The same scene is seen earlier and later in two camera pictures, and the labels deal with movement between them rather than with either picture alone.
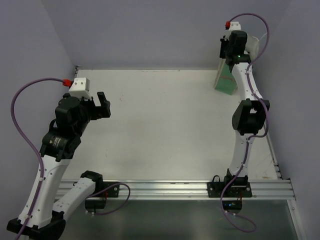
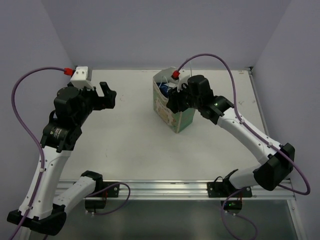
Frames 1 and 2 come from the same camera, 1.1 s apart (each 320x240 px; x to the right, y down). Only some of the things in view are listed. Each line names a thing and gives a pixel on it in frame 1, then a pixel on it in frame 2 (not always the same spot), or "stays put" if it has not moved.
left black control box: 100,204 stays put
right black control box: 232,205 stays put
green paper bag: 224,82 -> 178,121
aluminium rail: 281,189 stays put
